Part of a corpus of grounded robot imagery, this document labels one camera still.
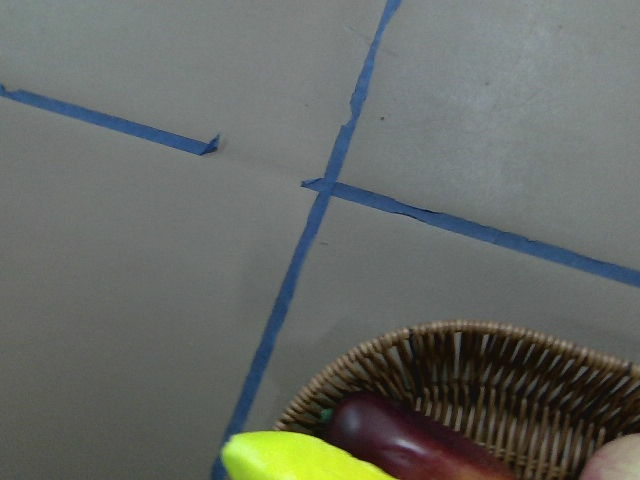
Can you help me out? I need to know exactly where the yellow banana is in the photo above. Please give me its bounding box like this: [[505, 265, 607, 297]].
[[221, 431, 391, 479]]

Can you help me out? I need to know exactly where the pink peach front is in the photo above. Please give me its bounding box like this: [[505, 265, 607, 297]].
[[579, 433, 639, 480]]

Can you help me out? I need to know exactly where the brown wicker basket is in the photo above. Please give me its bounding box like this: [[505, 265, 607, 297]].
[[275, 320, 639, 479]]

